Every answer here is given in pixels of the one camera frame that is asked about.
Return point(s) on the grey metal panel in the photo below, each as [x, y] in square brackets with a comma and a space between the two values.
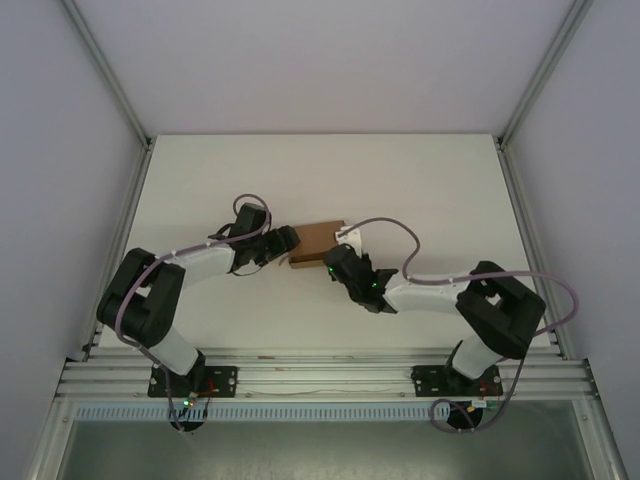
[325, 450]

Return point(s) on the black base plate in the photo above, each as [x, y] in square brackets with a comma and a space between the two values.
[425, 380]
[222, 380]

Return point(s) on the aluminium mounting rail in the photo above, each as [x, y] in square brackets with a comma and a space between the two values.
[325, 370]

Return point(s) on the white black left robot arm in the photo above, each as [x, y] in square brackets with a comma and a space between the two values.
[210, 260]

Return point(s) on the aluminium frame post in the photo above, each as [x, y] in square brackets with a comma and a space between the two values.
[542, 75]
[107, 75]

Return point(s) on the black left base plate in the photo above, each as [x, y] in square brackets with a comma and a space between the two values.
[222, 380]

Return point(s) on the aluminium table side rail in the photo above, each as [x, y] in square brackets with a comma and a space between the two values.
[520, 215]
[125, 235]

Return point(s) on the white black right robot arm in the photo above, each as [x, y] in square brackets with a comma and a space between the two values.
[425, 295]

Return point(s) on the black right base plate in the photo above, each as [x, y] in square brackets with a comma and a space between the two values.
[425, 380]

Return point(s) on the brown cardboard box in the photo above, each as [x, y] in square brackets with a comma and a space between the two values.
[315, 240]

